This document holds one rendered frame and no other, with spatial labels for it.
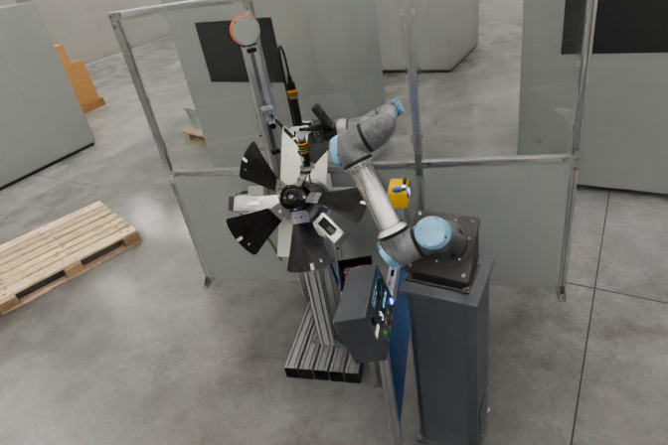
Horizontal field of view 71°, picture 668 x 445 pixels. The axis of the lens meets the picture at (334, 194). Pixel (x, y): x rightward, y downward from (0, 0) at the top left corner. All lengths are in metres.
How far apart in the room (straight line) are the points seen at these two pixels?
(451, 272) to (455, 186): 1.13
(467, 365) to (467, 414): 0.32
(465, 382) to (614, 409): 0.95
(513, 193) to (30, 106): 6.28
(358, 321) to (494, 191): 1.68
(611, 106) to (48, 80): 6.70
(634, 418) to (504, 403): 0.60
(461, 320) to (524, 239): 1.32
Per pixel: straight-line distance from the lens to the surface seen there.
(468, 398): 2.29
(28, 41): 7.58
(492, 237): 3.13
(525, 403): 2.85
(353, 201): 2.19
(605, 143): 4.37
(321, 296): 2.74
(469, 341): 2.02
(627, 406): 2.96
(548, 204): 3.03
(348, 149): 1.68
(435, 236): 1.66
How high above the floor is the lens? 2.28
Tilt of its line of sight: 29 degrees down
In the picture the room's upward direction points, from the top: 10 degrees counter-clockwise
